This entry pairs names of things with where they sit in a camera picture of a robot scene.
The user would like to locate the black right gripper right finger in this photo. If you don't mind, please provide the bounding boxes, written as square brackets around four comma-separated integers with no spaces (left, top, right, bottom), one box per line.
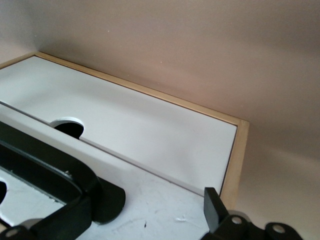
[203,186,252,240]

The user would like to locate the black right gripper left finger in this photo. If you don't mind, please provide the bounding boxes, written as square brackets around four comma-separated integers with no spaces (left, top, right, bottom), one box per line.
[29,198,95,240]

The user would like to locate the wooden drawer with white front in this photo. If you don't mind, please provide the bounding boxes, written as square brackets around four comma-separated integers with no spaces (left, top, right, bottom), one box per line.
[0,102,210,240]

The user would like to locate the black metal drawer handle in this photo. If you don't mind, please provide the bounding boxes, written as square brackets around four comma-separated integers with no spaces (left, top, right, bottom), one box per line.
[0,121,126,225]

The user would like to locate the brown table cover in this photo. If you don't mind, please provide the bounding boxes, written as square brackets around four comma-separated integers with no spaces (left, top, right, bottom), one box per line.
[0,0,320,240]

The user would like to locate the white handleless drawer front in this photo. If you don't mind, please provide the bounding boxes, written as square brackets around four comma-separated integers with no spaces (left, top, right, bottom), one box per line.
[0,55,238,196]

